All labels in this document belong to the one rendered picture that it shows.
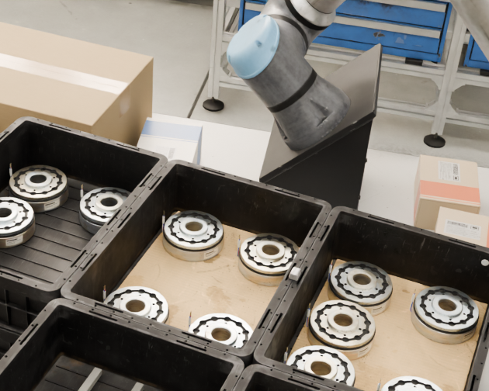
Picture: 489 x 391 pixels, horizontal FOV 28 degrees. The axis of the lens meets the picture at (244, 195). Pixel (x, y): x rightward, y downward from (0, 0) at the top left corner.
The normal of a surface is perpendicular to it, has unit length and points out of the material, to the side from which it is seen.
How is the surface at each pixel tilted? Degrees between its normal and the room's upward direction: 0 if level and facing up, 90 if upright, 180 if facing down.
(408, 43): 90
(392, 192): 0
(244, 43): 46
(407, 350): 0
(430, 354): 0
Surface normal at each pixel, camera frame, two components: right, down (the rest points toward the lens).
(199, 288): 0.07, -0.81
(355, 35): -0.18, 0.57
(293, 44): 0.71, -0.30
